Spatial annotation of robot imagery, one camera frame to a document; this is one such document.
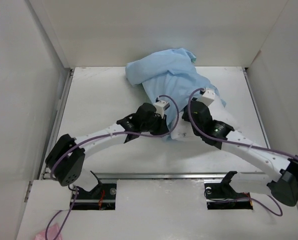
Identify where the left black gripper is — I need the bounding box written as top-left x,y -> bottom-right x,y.
140,112 -> 169,138

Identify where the white pillow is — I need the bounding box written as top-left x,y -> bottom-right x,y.
170,97 -> 240,142

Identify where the light blue pillowcase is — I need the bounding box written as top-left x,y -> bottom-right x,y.
125,47 -> 227,131

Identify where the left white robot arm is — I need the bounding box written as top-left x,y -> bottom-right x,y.
45,100 -> 170,199

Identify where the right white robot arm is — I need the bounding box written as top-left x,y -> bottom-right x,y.
182,98 -> 298,207

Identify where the pink plastic bag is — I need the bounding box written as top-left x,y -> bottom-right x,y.
34,223 -> 62,240

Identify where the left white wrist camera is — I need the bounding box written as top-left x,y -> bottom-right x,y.
153,100 -> 170,118

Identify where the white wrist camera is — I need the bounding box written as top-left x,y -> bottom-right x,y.
153,100 -> 170,118
198,88 -> 216,107

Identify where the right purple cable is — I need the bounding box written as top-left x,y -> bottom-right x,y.
188,87 -> 298,217

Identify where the purple cable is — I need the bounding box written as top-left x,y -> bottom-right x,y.
188,87 -> 298,217
45,94 -> 181,240

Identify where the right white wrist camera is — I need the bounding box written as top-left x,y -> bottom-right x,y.
198,88 -> 216,107

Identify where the aluminium front rail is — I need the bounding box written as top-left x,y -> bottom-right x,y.
42,171 -> 264,181

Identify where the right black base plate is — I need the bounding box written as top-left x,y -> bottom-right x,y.
204,182 -> 253,210

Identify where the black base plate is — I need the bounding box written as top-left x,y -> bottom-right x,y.
72,183 -> 117,211
204,182 -> 253,210

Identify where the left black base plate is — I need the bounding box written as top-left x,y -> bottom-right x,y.
72,183 -> 117,211

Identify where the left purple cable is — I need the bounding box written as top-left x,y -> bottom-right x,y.
45,94 -> 181,240

